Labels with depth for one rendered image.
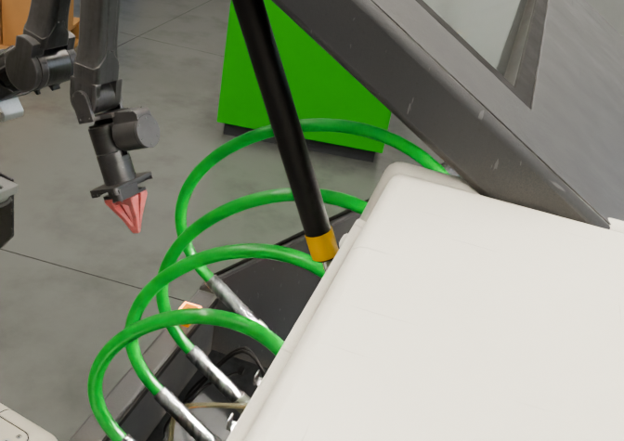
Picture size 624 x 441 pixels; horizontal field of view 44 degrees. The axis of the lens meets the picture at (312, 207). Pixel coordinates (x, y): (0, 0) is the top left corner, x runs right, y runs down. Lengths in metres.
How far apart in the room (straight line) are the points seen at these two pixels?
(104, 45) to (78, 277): 1.86
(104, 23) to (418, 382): 1.13
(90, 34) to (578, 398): 1.17
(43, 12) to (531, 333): 1.21
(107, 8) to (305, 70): 2.98
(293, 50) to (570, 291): 3.93
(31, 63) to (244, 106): 3.01
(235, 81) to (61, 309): 1.88
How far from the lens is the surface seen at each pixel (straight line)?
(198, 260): 0.76
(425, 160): 0.82
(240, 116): 4.41
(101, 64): 1.37
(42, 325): 2.88
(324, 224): 0.51
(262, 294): 1.34
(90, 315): 2.92
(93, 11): 1.35
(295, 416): 0.25
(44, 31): 1.44
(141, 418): 1.21
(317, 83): 4.29
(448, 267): 0.35
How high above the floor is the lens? 1.72
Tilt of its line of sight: 27 degrees down
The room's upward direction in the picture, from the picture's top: 10 degrees clockwise
